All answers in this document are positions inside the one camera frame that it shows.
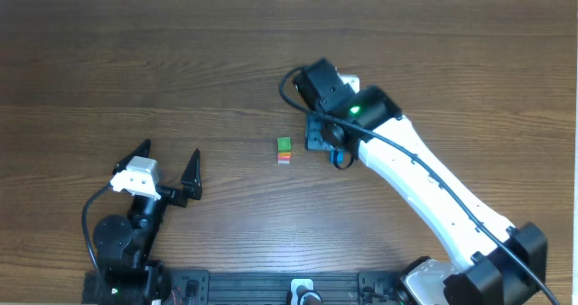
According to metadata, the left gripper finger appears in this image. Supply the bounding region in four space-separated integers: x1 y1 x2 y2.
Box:
180 148 203 201
112 138 152 175

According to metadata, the mounting rail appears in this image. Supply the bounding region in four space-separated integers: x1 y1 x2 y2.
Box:
83 268 407 305

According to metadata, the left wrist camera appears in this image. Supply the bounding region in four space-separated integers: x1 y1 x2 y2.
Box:
109 155 163 201

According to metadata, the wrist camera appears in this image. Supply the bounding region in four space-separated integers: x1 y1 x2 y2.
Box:
109 155 163 201
338 73 362 95

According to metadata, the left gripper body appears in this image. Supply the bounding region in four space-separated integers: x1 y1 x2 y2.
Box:
154 185 191 208

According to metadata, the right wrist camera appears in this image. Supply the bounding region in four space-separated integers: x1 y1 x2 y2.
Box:
338 73 362 95

